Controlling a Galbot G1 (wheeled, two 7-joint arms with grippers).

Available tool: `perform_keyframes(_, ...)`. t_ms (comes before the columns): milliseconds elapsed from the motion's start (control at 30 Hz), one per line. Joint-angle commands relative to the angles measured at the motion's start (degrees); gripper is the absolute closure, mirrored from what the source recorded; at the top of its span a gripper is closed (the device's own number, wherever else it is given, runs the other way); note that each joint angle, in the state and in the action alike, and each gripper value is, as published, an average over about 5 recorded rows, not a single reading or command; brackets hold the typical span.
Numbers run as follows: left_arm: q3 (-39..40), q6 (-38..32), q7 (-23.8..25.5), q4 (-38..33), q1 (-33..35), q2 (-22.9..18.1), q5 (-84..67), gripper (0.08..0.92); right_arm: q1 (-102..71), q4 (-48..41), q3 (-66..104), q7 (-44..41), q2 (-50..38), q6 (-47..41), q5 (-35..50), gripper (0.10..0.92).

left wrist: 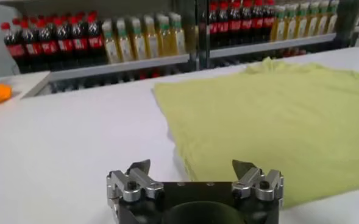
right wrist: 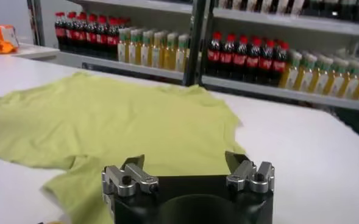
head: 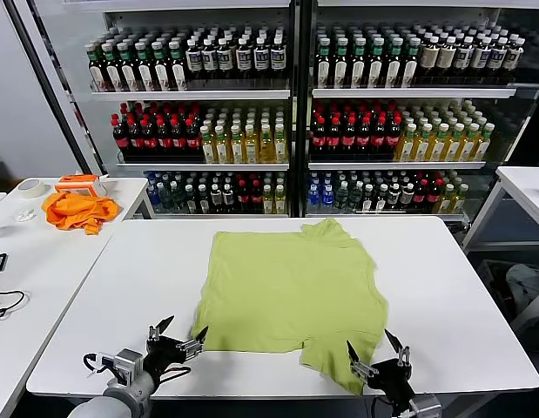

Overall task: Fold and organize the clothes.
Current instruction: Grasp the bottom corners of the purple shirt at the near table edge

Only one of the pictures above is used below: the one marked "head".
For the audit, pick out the crumpled orange cloth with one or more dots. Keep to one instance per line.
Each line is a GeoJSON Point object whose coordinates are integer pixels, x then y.
{"type": "Point", "coordinates": [73, 213]}

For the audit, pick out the dark drink bottle blue label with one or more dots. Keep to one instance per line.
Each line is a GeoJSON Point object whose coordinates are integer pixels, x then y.
{"type": "Point", "coordinates": [498, 58]}
{"type": "Point", "coordinates": [260, 58]}
{"type": "Point", "coordinates": [243, 58]}
{"type": "Point", "coordinates": [209, 58]}
{"type": "Point", "coordinates": [278, 58]}
{"type": "Point", "coordinates": [462, 57]}
{"type": "Point", "coordinates": [193, 58]}
{"type": "Point", "coordinates": [225, 58]}

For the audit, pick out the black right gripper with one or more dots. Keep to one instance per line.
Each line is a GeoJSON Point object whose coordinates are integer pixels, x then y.
{"type": "Point", "coordinates": [393, 381]}

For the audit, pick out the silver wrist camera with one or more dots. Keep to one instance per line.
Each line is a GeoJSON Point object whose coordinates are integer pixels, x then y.
{"type": "Point", "coordinates": [123, 363]}
{"type": "Point", "coordinates": [426, 407]}

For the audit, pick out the small yellow tea bottle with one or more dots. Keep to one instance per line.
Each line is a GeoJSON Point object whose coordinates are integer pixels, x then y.
{"type": "Point", "coordinates": [446, 200]}
{"type": "Point", "coordinates": [280, 201]}
{"type": "Point", "coordinates": [268, 201]}
{"type": "Point", "coordinates": [459, 200]}

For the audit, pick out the yellow tea bottle green label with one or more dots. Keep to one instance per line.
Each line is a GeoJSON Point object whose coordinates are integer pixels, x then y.
{"type": "Point", "coordinates": [453, 148]}
{"type": "Point", "coordinates": [407, 148]}
{"type": "Point", "coordinates": [422, 148]}
{"type": "Point", "coordinates": [222, 150]}
{"type": "Point", "coordinates": [251, 150]}
{"type": "Point", "coordinates": [207, 150]}
{"type": "Point", "coordinates": [281, 150]}
{"type": "Point", "coordinates": [482, 148]}
{"type": "Point", "coordinates": [468, 148]}
{"type": "Point", "coordinates": [237, 150]}
{"type": "Point", "coordinates": [267, 150]}
{"type": "Point", "coordinates": [438, 148]}

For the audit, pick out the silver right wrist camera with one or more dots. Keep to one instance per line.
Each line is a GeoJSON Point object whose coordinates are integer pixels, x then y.
{"type": "Point", "coordinates": [426, 407]}

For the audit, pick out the small blue water bottle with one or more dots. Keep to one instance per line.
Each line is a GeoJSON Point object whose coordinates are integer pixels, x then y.
{"type": "Point", "coordinates": [328, 197]}
{"type": "Point", "coordinates": [152, 197]}
{"type": "Point", "coordinates": [313, 197]}

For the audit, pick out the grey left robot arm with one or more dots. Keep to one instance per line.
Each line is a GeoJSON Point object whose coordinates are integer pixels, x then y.
{"type": "Point", "coordinates": [121, 402]}

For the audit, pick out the small dark drink bottle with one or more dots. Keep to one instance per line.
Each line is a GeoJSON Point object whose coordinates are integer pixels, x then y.
{"type": "Point", "coordinates": [228, 198]}
{"type": "Point", "coordinates": [407, 196]}
{"type": "Point", "coordinates": [381, 199]}
{"type": "Point", "coordinates": [368, 199]}
{"type": "Point", "coordinates": [215, 198]}
{"type": "Point", "coordinates": [394, 196]}
{"type": "Point", "coordinates": [189, 200]}
{"type": "Point", "coordinates": [203, 200]}

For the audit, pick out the small red cap cola bottle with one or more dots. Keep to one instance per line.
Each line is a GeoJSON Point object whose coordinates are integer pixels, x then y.
{"type": "Point", "coordinates": [243, 196]}
{"type": "Point", "coordinates": [256, 196]}
{"type": "Point", "coordinates": [433, 195]}
{"type": "Point", "coordinates": [420, 195]}

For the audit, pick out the small green tinted water bottle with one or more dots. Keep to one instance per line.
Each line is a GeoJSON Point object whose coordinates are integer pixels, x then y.
{"type": "Point", "coordinates": [355, 198]}
{"type": "Point", "coordinates": [164, 198]}
{"type": "Point", "coordinates": [177, 199]}
{"type": "Point", "coordinates": [341, 198]}

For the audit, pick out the grey cloth bundle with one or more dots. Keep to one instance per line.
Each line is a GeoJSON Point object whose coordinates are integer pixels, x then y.
{"type": "Point", "coordinates": [528, 283]}

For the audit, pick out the white side table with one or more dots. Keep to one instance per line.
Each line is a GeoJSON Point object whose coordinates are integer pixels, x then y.
{"type": "Point", "coordinates": [526, 187]}
{"type": "Point", "coordinates": [130, 187]}
{"type": "Point", "coordinates": [42, 278]}

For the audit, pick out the small white plastic part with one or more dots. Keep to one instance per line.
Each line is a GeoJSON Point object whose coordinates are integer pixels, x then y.
{"type": "Point", "coordinates": [25, 214]}

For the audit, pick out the light green t-shirt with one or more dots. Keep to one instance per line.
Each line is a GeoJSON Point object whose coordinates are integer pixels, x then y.
{"type": "Point", "coordinates": [286, 287]}

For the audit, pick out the dark drink bottle beige label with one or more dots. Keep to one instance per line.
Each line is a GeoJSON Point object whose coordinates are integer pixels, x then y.
{"type": "Point", "coordinates": [446, 56]}
{"type": "Point", "coordinates": [514, 58]}
{"type": "Point", "coordinates": [429, 56]}
{"type": "Point", "coordinates": [481, 57]}

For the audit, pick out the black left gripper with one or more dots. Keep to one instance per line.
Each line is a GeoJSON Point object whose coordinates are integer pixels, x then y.
{"type": "Point", "coordinates": [162, 355]}

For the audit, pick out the beige masking tape roll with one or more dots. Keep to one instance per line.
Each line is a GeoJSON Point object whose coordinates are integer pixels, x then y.
{"type": "Point", "coordinates": [29, 194]}

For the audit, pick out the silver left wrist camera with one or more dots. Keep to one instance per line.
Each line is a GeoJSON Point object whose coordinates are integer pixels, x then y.
{"type": "Point", "coordinates": [123, 363]}

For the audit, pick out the orange white box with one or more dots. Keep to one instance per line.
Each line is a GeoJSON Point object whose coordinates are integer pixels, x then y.
{"type": "Point", "coordinates": [77, 186]}

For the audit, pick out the glass drinks display cabinet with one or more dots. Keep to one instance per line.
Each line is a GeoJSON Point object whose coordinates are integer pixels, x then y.
{"type": "Point", "coordinates": [186, 95]}
{"type": "Point", "coordinates": [404, 92]}

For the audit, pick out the dark tea bottle green cap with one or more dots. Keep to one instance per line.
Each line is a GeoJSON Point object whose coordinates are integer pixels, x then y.
{"type": "Point", "coordinates": [376, 67]}
{"type": "Point", "coordinates": [144, 74]}
{"type": "Point", "coordinates": [341, 67]}
{"type": "Point", "coordinates": [160, 74]}
{"type": "Point", "coordinates": [410, 67]}
{"type": "Point", "coordinates": [177, 74]}
{"type": "Point", "coordinates": [359, 67]}
{"type": "Point", "coordinates": [96, 72]}
{"type": "Point", "coordinates": [323, 67]}
{"type": "Point", "coordinates": [128, 74]}
{"type": "Point", "coordinates": [112, 74]}
{"type": "Point", "coordinates": [394, 67]}

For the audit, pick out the black framed glass door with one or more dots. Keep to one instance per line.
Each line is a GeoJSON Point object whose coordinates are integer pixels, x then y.
{"type": "Point", "coordinates": [50, 87]}

